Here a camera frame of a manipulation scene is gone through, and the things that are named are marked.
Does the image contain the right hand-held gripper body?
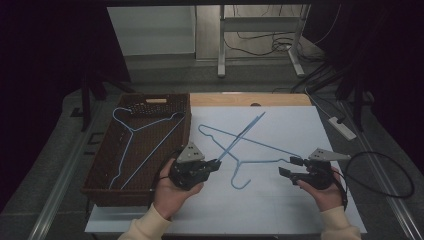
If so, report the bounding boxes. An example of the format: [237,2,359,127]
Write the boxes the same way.
[291,147,353,191]

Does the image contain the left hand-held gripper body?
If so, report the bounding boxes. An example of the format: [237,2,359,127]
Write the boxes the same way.
[168,142,215,192]

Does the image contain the blue wire hanger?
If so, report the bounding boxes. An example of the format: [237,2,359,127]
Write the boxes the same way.
[198,124,303,190]
[109,107,186,191]
[217,111,267,163]

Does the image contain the brown woven basket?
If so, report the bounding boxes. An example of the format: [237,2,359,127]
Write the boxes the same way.
[80,92,193,207]

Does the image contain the person's right hand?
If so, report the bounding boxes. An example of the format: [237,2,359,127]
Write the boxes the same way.
[296,164,345,213]

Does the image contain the person's left hand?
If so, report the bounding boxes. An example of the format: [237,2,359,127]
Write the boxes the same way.
[153,158,205,221]

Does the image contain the white table mat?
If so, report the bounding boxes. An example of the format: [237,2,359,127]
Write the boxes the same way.
[84,105,368,234]

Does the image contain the white power strip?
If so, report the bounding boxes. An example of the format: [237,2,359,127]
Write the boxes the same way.
[328,116,358,142]

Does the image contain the black stand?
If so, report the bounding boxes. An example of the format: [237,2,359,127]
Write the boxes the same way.
[79,63,135,133]
[334,66,375,133]

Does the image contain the white panel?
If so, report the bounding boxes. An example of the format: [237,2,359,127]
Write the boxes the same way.
[107,5,197,57]

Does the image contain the black gripper strap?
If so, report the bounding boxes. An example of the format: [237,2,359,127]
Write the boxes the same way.
[150,150,181,193]
[331,168,349,211]

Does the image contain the white power strip cable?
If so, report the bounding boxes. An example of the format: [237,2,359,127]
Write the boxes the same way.
[304,87,335,120]

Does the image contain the metal rail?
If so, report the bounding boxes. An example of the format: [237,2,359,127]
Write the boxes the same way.
[28,99,103,240]
[339,99,424,240]

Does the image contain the black cable bundle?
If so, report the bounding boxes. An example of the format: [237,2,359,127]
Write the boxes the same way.
[271,61,348,94]

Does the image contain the black looped cable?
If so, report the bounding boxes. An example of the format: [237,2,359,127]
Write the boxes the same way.
[343,151,415,199]

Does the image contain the tangled floor cables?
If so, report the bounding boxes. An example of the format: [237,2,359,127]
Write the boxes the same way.
[223,31,324,63]

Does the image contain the white desk frame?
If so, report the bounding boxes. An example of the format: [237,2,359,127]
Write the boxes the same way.
[217,4,311,79]

